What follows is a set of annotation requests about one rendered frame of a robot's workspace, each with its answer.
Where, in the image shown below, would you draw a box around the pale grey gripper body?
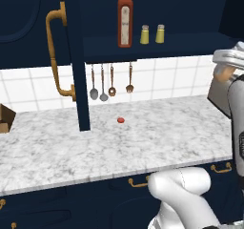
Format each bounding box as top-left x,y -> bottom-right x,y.
212,49 -> 244,71

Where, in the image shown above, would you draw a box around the yellow shaker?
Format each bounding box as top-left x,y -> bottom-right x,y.
139,24 -> 151,46
154,23 -> 166,45

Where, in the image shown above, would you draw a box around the red condiment bottle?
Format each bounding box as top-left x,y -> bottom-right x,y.
116,0 -> 134,49

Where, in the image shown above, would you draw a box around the navy open cabinet door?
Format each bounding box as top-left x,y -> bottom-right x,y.
59,0 -> 92,133

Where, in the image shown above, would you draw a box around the navy closed cabinet door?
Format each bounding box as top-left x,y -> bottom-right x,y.
0,0 -> 71,71

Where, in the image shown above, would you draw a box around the grey box appliance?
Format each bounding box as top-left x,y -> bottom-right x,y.
207,76 -> 233,118

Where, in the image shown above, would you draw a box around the brown hanging fork spoon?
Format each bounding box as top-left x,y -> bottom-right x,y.
125,62 -> 135,94

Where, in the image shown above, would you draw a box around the brown hanging slotted spoon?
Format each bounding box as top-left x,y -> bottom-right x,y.
108,64 -> 117,97

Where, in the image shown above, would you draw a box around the grey hanging ladle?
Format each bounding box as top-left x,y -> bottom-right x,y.
99,64 -> 110,103

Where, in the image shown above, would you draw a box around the grey hanging spoon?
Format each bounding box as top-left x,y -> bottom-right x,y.
89,64 -> 99,101

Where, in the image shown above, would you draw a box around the navy base cabinets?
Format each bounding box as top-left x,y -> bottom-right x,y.
0,156 -> 244,229

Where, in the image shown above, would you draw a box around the brown cardboard box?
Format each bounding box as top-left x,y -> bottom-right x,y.
0,103 -> 17,135

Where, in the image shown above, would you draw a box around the navy wall cabinet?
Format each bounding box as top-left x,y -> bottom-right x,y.
78,0 -> 244,65

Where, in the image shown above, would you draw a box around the brass cabinet door handle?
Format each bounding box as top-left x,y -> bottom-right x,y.
45,1 -> 77,102

